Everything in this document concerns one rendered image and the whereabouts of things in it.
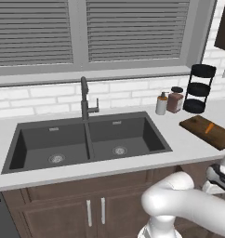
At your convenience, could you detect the brown wooden cutting board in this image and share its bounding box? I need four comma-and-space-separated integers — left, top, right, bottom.
179, 114, 225, 152

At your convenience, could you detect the brown cupboard door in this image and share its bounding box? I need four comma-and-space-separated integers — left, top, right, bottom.
94, 189, 153, 238
17, 196, 98, 238

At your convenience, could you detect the white soap dispenser bottle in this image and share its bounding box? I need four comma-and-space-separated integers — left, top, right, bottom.
154, 91, 169, 116

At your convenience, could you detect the dark grey tap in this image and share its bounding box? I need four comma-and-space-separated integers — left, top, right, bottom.
80, 75, 100, 122

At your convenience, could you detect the dark grey double sink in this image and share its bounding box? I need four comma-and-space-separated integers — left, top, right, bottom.
1, 111, 174, 175

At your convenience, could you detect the dark grey dishwasher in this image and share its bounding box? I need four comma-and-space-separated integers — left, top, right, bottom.
0, 192, 21, 238

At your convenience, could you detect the white cupboard door handle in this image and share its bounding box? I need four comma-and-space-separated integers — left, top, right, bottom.
86, 199, 93, 228
100, 197, 107, 225

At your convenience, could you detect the grey window with blinds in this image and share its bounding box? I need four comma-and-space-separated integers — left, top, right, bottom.
0, 0, 218, 87

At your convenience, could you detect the orange carrot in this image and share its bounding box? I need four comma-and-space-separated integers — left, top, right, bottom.
205, 122, 216, 134

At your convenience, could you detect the brown jar with black lid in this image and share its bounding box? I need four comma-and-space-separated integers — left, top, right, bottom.
166, 86, 185, 114

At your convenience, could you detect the black three-tier stand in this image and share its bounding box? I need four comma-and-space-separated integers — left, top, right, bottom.
182, 63, 218, 114

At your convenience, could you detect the dark brown wall cupboard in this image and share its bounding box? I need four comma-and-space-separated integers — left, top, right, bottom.
213, 0, 225, 54

